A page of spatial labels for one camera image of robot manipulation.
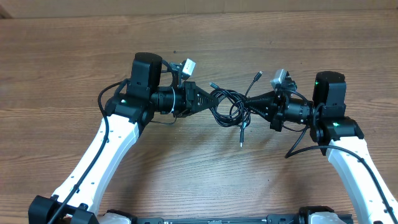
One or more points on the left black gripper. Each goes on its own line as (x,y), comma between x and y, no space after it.
(190,91)

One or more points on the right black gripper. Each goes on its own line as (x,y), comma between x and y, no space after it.
(266,101)

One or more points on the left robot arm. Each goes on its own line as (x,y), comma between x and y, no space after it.
(154,86)

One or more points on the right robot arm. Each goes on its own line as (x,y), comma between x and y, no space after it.
(337,136)

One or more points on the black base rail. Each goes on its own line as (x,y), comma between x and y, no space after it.
(309,214)

